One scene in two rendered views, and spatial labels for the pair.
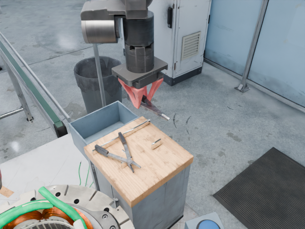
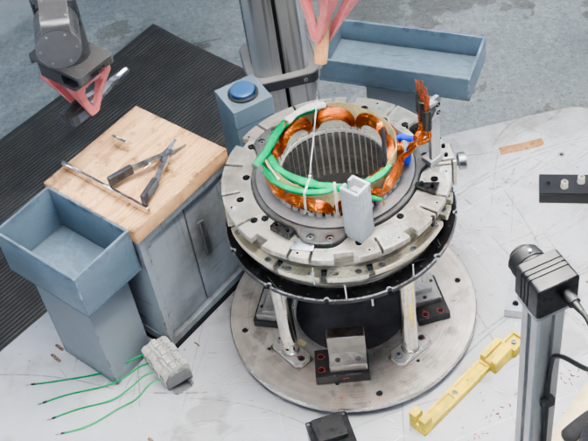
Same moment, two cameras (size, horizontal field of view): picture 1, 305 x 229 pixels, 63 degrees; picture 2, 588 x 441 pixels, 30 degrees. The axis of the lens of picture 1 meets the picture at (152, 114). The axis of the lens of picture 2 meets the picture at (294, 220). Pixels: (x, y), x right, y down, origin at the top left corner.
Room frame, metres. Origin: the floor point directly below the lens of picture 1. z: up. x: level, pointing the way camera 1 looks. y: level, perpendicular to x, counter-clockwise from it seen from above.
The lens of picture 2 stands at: (0.29, 1.25, 2.16)
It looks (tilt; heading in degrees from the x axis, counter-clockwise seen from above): 47 degrees down; 266
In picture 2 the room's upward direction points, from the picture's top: 10 degrees counter-clockwise
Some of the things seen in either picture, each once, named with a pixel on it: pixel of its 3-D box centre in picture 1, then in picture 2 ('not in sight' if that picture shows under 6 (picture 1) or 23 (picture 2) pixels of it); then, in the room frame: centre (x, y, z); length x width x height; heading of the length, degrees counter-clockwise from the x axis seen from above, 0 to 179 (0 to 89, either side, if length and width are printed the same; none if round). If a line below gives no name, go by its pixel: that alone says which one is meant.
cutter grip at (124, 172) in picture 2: (122, 139); (120, 175); (0.44, 0.07, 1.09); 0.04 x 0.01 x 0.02; 25
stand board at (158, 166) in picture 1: (137, 154); (136, 171); (0.42, 0.04, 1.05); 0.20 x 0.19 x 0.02; 40
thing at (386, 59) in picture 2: not in sight; (404, 115); (-0.02, -0.10, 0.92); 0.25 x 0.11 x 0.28; 148
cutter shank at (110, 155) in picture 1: (119, 158); (162, 166); (0.38, 0.08, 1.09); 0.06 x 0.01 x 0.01; 65
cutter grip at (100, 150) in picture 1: (101, 150); (149, 190); (0.40, 0.12, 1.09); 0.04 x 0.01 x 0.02; 55
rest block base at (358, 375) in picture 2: not in sight; (342, 365); (0.18, 0.29, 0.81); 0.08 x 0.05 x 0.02; 170
